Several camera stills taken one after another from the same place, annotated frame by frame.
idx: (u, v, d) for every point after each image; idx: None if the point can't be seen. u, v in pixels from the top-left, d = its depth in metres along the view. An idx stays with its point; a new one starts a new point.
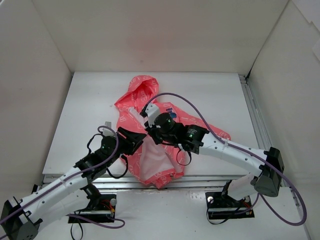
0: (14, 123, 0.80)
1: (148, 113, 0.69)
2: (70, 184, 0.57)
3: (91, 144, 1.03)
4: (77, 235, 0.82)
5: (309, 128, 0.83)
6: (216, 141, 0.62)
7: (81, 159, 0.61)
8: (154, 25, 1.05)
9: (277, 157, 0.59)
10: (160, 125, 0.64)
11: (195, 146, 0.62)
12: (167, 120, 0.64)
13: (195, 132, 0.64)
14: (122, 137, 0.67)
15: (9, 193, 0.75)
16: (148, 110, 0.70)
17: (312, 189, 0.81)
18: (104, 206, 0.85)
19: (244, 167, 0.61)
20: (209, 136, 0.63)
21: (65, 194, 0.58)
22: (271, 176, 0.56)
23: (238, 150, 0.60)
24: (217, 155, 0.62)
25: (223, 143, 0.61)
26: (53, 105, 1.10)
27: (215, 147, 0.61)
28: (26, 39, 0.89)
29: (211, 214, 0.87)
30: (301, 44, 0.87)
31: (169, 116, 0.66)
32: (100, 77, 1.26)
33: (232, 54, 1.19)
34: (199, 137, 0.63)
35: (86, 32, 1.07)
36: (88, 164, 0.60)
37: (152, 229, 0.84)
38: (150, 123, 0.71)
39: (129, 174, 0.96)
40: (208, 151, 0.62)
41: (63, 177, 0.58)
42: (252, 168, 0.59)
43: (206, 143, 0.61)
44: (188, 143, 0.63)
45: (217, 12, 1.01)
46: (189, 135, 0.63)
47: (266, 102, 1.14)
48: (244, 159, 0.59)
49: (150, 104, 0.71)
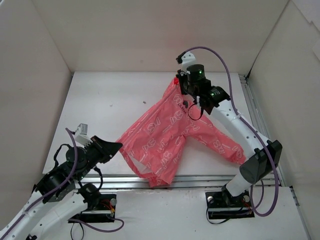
0: (14, 123, 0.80)
1: (183, 60, 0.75)
2: (34, 212, 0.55)
3: (59, 157, 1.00)
4: (77, 235, 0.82)
5: (309, 128, 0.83)
6: (231, 110, 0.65)
7: (46, 174, 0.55)
8: (153, 25, 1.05)
9: (277, 149, 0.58)
10: (190, 72, 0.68)
11: (210, 105, 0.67)
12: (198, 71, 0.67)
13: (216, 92, 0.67)
14: (96, 146, 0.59)
15: (8, 193, 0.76)
16: (184, 57, 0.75)
17: (312, 188, 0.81)
18: (104, 205, 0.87)
19: (242, 144, 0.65)
20: (227, 102, 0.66)
21: (34, 220, 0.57)
22: (259, 159, 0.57)
23: (244, 126, 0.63)
24: (225, 123, 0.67)
25: (236, 114, 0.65)
26: (53, 104, 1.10)
27: (226, 114, 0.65)
28: (27, 39, 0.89)
29: (211, 214, 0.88)
30: (301, 43, 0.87)
31: (202, 68, 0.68)
32: (100, 77, 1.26)
33: (232, 54, 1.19)
34: (219, 100, 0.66)
35: (86, 32, 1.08)
36: (53, 180, 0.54)
37: (152, 228, 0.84)
38: (182, 70, 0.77)
39: (129, 173, 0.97)
40: (218, 114, 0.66)
41: (24, 207, 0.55)
42: (247, 148, 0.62)
43: (221, 107, 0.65)
44: (208, 98, 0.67)
45: (216, 12, 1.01)
46: (210, 93, 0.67)
47: (266, 102, 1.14)
48: (245, 137, 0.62)
49: (188, 53, 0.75)
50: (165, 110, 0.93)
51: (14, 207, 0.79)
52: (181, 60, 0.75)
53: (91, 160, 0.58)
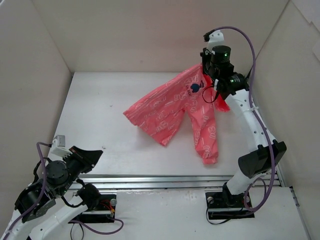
0: (14, 123, 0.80)
1: (211, 39, 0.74)
2: (18, 230, 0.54)
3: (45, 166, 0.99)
4: (77, 236, 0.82)
5: (308, 128, 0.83)
6: (246, 101, 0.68)
7: (24, 190, 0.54)
8: (153, 25, 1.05)
9: (280, 150, 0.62)
10: (216, 52, 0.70)
11: (226, 90, 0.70)
12: (224, 54, 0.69)
13: (236, 79, 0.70)
14: (76, 156, 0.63)
15: (8, 193, 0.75)
16: (212, 36, 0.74)
17: (312, 189, 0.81)
18: (104, 206, 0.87)
19: (248, 138, 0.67)
20: (245, 93, 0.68)
21: (20, 237, 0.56)
22: (260, 156, 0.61)
23: (256, 120, 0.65)
24: (237, 113, 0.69)
25: (251, 107, 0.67)
26: (53, 104, 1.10)
27: (240, 105, 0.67)
28: (27, 40, 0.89)
29: (211, 214, 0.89)
30: (301, 43, 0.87)
31: (228, 51, 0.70)
32: (100, 77, 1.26)
33: (232, 55, 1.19)
34: (237, 87, 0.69)
35: (85, 33, 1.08)
36: (31, 195, 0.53)
37: (152, 229, 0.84)
38: (208, 49, 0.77)
39: (129, 174, 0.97)
40: (233, 103, 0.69)
41: (8, 226, 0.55)
42: (251, 141, 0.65)
43: (237, 96, 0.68)
44: (226, 83, 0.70)
45: (216, 12, 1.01)
46: (230, 80, 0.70)
47: (266, 102, 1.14)
48: (253, 131, 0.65)
49: (217, 32, 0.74)
50: (174, 89, 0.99)
51: (13, 207, 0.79)
52: (208, 38, 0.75)
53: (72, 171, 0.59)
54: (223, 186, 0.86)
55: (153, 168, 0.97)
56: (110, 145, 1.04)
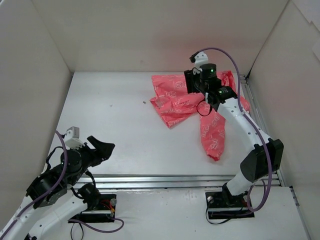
0: (14, 123, 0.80)
1: (197, 59, 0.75)
2: (26, 217, 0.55)
3: (51, 160, 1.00)
4: (77, 236, 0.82)
5: (308, 127, 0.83)
6: (236, 106, 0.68)
7: (37, 177, 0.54)
8: (153, 25, 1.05)
9: (277, 147, 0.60)
10: (202, 69, 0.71)
11: (217, 101, 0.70)
12: (210, 69, 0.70)
13: (224, 90, 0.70)
14: (88, 149, 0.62)
15: (8, 192, 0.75)
16: (197, 57, 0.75)
17: (312, 188, 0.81)
18: (104, 205, 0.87)
19: (244, 141, 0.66)
20: (234, 100, 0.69)
21: (27, 226, 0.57)
22: (258, 154, 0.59)
23: (248, 123, 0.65)
24: (229, 120, 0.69)
25: (241, 111, 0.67)
26: (53, 104, 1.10)
27: (231, 111, 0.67)
28: (26, 39, 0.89)
29: (211, 214, 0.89)
30: (301, 43, 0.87)
31: (213, 67, 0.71)
32: (100, 77, 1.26)
33: (232, 55, 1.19)
34: (226, 97, 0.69)
35: (86, 32, 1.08)
36: (44, 183, 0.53)
37: (152, 228, 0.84)
38: (195, 69, 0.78)
39: (129, 174, 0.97)
40: (224, 110, 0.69)
41: (16, 213, 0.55)
42: (248, 143, 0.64)
43: (226, 104, 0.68)
44: (216, 95, 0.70)
45: (216, 12, 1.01)
46: (219, 91, 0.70)
47: (266, 102, 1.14)
48: (247, 133, 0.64)
49: (202, 53, 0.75)
50: None
51: (13, 207, 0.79)
52: (194, 59, 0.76)
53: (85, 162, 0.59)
54: (223, 186, 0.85)
55: (152, 168, 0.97)
56: None
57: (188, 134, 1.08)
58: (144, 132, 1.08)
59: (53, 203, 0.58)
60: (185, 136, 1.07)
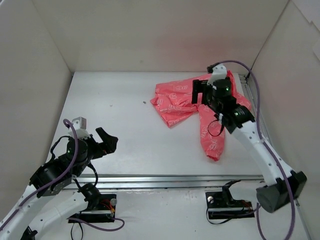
0: (14, 122, 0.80)
1: (214, 71, 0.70)
2: (29, 207, 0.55)
3: (56, 149, 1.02)
4: (77, 235, 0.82)
5: (309, 127, 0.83)
6: (254, 132, 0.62)
7: (41, 166, 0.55)
8: (153, 25, 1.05)
9: (300, 182, 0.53)
10: (217, 87, 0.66)
11: (232, 123, 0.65)
12: (226, 88, 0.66)
13: (241, 112, 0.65)
14: (94, 141, 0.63)
15: (7, 193, 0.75)
16: (216, 69, 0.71)
17: (312, 188, 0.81)
18: (104, 205, 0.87)
19: (263, 171, 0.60)
20: (252, 124, 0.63)
21: (28, 217, 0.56)
22: (281, 191, 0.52)
23: (268, 152, 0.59)
24: (247, 146, 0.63)
25: (260, 138, 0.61)
26: (53, 104, 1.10)
27: (249, 137, 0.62)
28: (26, 39, 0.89)
29: (211, 214, 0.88)
30: (301, 43, 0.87)
31: (229, 85, 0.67)
32: (100, 77, 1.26)
33: (232, 54, 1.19)
34: (243, 120, 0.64)
35: (86, 32, 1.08)
36: (48, 172, 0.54)
37: (151, 228, 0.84)
38: (210, 82, 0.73)
39: (129, 174, 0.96)
40: (241, 135, 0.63)
41: (18, 202, 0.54)
42: (268, 175, 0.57)
43: (244, 128, 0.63)
44: (231, 117, 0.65)
45: (216, 12, 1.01)
46: (234, 113, 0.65)
47: (267, 102, 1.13)
48: (267, 164, 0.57)
49: (220, 65, 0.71)
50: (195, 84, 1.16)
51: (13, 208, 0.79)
52: (211, 70, 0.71)
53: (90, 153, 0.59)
54: (223, 188, 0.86)
55: (153, 168, 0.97)
56: None
57: (189, 134, 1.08)
58: (144, 132, 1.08)
59: (56, 193, 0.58)
60: (185, 136, 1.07)
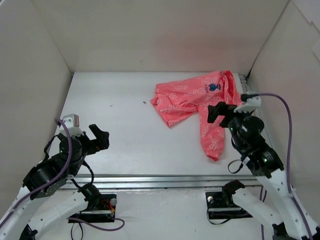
0: (14, 122, 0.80)
1: (248, 103, 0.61)
2: (23, 208, 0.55)
3: (51, 149, 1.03)
4: (77, 235, 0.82)
5: (309, 128, 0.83)
6: (283, 183, 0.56)
7: (34, 166, 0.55)
8: (153, 25, 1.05)
9: None
10: (248, 129, 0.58)
11: (259, 169, 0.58)
12: (257, 130, 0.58)
13: (270, 157, 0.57)
14: (87, 138, 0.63)
15: (7, 193, 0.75)
16: (250, 100, 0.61)
17: (312, 189, 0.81)
18: (104, 205, 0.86)
19: (286, 223, 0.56)
20: (281, 173, 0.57)
21: (23, 218, 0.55)
22: None
23: (296, 209, 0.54)
24: (273, 195, 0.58)
25: (290, 192, 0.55)
26: (53, 104, 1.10)
27: (278, 189, 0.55)
28: (26, 40, 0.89)
29: (211, 214, 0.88)
30: (301, 43, 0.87)
31: (261, 126, 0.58)
32: (100, 77, 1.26)
33: (232, 54, 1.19)
34: (272, 168, 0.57)
35: (86, 32, 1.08)
36: (41, 173, 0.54)
37: (151, 228, 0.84)
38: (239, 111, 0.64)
39: (129, 174, 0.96)
40: (268, 185, 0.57)
41: (12, 204, 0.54)
42: (293, 231, 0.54)
43: (272, 179, 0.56)
44: (258, 162, 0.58)
45: (216, 12, 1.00)
46: (263, 159, 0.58)
47: (267, 102, 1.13)
48: (294, 220, 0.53)
49: (256, 97, 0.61)
50: (195, 84, 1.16)
51: None
52: (244, 101, 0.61)
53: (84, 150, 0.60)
54: (223, 188, 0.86)
55: (152, 168, 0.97)
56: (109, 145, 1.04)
57: (189, 134, 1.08)
58: (144, 132, 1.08)
59: (50, 194, 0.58)
60: (185, 136, 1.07)
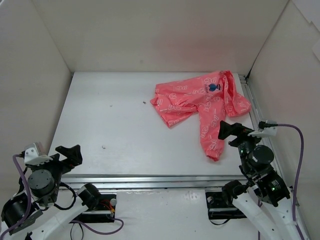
0: (14, 123, 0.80)
1: (266, 130, 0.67)
2: None
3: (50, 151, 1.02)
4: (77, 235, 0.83)
5: (309, 128, 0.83)
6: (288, 211, 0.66)
7: (10, 200, 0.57)
8: (153, 25, 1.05)
9: None
10: (258, 161, 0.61)
11: (267, 194, 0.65)
12: (268, 161, 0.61)
13: (277, 186, 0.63)
14: (55, 160, 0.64)
15: (6, 193, 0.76)
16: (268, 128, 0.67)
17: (312, 188, 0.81)
18: (104, 205, 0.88)
19: None
20: (286, 203, 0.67)
21: None
22: None
23: (298, 234, 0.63)
24: (277, 221, 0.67)
25: (293, 219, 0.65)
26: (53, 105, 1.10)
27: (282, 216, 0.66)
28: (26, 40, 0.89)
29: (211, 214, 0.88)
30: (301, 43, 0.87)
31: (271, 157, 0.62)
32: (100, 77, 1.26)
33: (232, 55, 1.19)
34: (278, 194, 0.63)
35: (85, 32, 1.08)
36: (15, 206, 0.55)
37: (151, 228, 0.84)
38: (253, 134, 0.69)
39: (129, 174, 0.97)
40: (274, 212, 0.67)
41: None
42: None
43: (278, 207, 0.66)
44: (266, 189, 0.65)
45: (216, 12, 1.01)
46: (271, 187, 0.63)
47: (266, 102, 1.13)
48: None
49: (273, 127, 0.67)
50: (195, 84, 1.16)
51: None
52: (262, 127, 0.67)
53: (55, 176, 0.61)
54: (223, 188, 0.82)
55: (152, 168, 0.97)
56: (109, 145, 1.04)
57: (188, 134, 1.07)
58: (144, 132, 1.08)
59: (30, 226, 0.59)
60: (184, 137, 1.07)
